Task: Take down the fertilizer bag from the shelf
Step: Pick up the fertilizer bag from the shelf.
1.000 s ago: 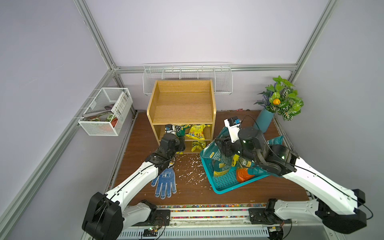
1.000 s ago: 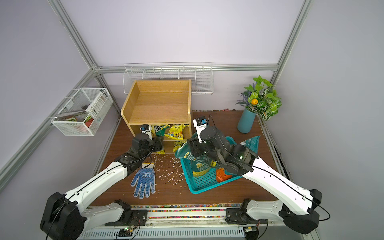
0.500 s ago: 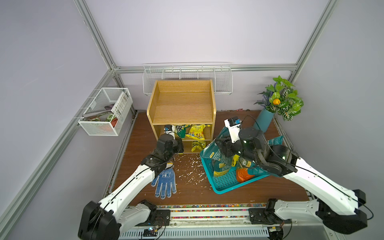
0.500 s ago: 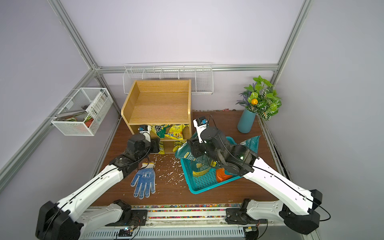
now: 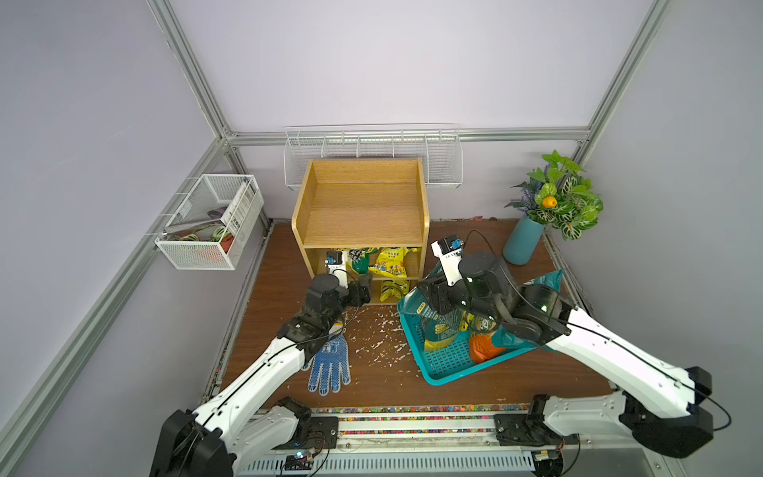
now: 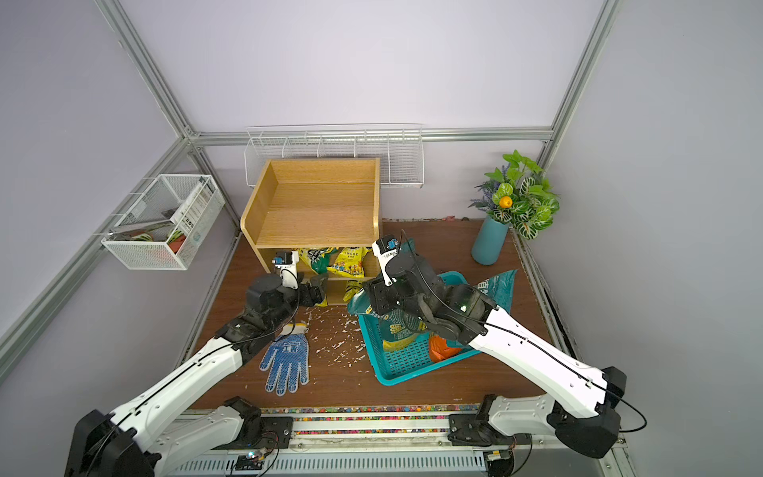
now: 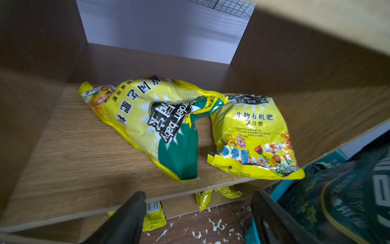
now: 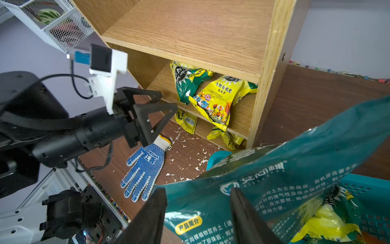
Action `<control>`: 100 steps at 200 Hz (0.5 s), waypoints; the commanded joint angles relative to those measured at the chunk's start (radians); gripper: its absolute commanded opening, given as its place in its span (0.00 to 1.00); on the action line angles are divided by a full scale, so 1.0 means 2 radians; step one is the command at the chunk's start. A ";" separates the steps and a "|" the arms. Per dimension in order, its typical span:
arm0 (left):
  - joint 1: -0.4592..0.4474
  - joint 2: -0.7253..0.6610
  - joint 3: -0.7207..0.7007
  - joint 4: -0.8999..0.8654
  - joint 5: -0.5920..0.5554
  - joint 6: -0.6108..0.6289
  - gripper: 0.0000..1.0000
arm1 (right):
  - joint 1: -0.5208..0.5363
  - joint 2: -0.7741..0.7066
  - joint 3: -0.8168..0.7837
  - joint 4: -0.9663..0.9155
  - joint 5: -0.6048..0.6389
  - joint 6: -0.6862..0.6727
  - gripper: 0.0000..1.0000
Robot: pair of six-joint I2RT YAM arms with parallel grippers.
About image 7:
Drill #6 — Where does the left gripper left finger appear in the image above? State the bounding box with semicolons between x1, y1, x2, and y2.
82;191;146;244

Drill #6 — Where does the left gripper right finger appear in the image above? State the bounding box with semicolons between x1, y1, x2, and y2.
251;190;319;244

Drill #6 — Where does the dark green yellow fertilizer bag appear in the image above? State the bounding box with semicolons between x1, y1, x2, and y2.
278;145;390;244

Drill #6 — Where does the yellow green packet shelf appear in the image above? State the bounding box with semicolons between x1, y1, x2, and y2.
78;75;228;182

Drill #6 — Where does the yellow packet bottom shelf left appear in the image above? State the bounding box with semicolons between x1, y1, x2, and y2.
107;201;167;232

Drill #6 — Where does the yellow packet bottom shelf right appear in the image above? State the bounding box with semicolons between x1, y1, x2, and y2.
195;185;243;211

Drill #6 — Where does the yellow flower packet middle shelf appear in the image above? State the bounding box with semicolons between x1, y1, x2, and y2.
207;94;305;180

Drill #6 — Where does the wooden three-tier shelf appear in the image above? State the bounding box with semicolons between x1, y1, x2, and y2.
1;1;390;243

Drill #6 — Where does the white wire rack back wall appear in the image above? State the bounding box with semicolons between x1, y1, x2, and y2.
189;0;256;20

